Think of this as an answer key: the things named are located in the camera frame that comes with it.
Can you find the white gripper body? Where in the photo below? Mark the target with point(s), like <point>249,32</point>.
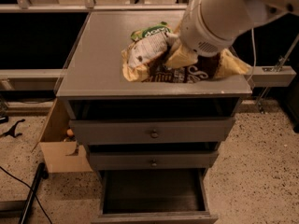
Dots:
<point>195,34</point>

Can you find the grey drawer cabinet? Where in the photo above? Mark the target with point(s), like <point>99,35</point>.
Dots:
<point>151,144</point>

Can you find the cardboard box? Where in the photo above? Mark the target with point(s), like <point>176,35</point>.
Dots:
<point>61,155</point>

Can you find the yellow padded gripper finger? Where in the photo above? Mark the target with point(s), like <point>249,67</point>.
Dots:
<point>180,56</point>

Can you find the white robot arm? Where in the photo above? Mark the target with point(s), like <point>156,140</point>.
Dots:
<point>265,11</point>

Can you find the brown chip bag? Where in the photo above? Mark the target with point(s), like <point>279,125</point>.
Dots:
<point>143,61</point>

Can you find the grey bottom drawer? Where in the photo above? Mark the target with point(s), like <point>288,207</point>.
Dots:
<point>154,197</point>

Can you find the black clamp tool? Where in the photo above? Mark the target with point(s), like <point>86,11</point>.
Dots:
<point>12,131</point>

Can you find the orange ball in box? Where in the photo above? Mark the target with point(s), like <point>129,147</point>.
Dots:
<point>69,133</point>

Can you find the grey middle drawer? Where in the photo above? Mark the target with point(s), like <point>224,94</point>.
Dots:
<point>152,160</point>

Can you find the black bar on floor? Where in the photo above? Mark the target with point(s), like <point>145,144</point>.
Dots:
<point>26,211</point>

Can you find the grey drawer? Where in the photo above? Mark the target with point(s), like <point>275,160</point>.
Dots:
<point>152,160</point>
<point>91,132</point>
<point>154,197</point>

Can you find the metal rail frame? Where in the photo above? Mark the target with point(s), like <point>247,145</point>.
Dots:
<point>78,7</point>

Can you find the green snack bag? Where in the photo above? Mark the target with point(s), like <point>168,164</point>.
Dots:
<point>152,30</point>

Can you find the grey top drawer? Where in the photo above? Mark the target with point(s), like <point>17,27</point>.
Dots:
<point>91,132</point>

